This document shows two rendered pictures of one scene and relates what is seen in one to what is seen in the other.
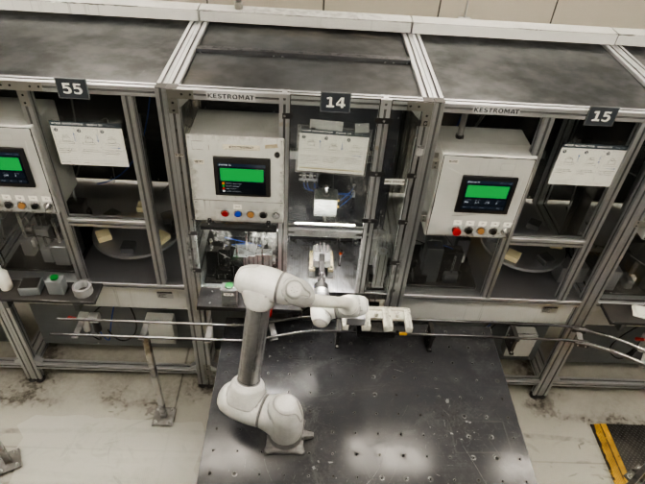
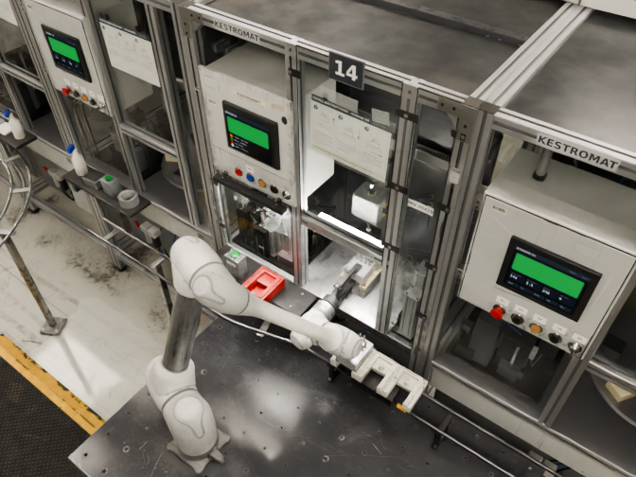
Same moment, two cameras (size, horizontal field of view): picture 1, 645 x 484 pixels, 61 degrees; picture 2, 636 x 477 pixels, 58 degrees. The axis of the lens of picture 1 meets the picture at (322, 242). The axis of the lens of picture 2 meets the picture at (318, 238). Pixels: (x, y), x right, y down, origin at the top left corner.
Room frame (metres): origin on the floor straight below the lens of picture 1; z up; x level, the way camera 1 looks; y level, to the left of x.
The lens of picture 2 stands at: (0.85, -0.90, 2.83)
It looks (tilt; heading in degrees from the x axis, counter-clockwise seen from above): 45 degrees down; 39
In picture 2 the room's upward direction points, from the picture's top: straight up
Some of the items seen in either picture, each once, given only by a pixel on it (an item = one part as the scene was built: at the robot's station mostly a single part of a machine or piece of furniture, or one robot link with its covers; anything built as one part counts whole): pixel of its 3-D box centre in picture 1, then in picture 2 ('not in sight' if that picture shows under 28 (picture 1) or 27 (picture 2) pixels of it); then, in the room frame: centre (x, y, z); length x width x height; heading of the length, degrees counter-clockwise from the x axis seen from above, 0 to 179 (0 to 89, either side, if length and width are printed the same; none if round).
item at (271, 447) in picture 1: (289, 433); (202, 443); (1.35, 0.08, 0.71); 0.22 x 0.18 x 0.06; 93
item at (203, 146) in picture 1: (240, 167); (268, 124); (2.16, 0.41, 1.60); 0.42 x 0.29 x 0.46; 93
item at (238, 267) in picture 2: (229, 293); (238, 262); (1.95, 0.45, 0.97); 0.08 x 0.08 x 0.12; 3
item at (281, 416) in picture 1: (283, 416); (191, 420); (1.35, 0.11, 0.85); 0.18 x 0.16 x 0.22; 74
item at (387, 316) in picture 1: (375, 322); (378, 376); (1.95, -0.31, 0.84); 0.36 x 0.14 x 0.10; 93
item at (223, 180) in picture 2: (238, 225); (249, 190); (2.02, 0.40, 1.37); 0.36 x 0.04 x 0.04; 93
